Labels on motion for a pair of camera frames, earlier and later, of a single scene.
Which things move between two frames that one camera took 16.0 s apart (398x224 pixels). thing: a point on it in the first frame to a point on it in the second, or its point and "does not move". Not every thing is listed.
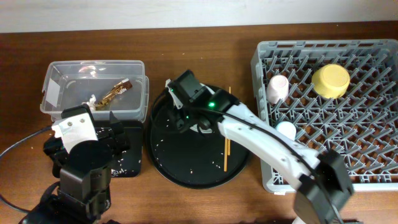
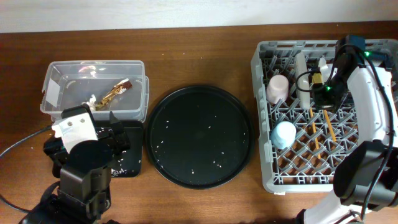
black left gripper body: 58,152 does not move
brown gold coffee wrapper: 120,88 does not move
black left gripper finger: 115,126 does not move
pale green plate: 194,127 to 303,81
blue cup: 286,129 does not move
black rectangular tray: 129,163 does not move
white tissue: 91,102 does not move
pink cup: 277,88 does not move
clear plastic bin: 119,86 does not move
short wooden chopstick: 229,147 to 329,126
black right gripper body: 185,118 to 329,95
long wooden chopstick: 226,147 to 315,134
